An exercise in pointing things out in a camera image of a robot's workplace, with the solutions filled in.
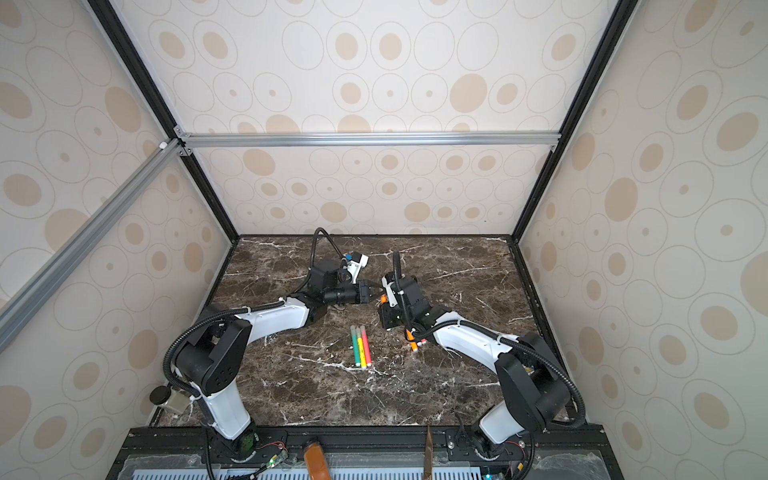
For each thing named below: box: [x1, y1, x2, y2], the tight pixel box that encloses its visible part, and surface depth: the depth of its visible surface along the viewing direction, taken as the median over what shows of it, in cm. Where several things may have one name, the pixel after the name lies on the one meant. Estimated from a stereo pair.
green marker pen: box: [350, 325, 361, 367], surface depth 92 cm
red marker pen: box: [360, 325, 372, 367], surface depth 91 cm
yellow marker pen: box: [356, 326, 367, 369], surface depth 91 cm
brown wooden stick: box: [424, 424, 433, 480], surface depth 74 cm
